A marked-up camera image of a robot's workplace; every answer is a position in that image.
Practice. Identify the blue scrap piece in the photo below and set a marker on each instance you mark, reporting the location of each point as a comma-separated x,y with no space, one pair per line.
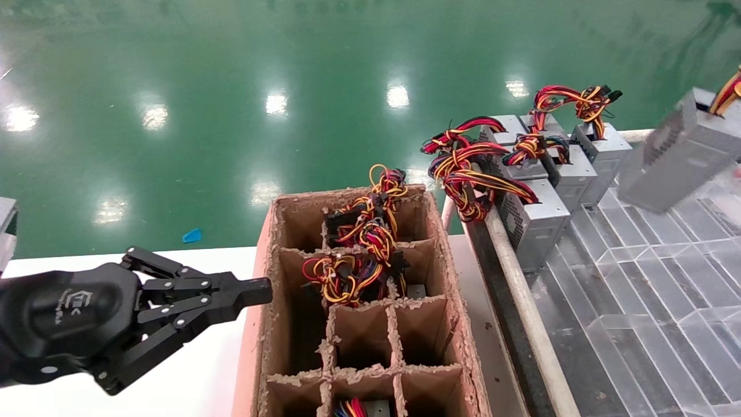
192,236

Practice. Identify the clear acrylic divider tray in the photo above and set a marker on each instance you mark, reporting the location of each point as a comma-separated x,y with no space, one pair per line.
666,278

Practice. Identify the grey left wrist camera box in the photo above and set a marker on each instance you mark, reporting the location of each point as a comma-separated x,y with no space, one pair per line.
6,231

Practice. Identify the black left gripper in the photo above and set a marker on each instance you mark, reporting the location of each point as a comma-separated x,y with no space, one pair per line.
69,318

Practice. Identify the brown cardboard divider box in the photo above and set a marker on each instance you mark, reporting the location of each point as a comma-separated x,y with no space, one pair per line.
359,339

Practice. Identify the cream pipe rail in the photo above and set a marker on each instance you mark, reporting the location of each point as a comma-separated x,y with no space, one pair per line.
634,136
505,243

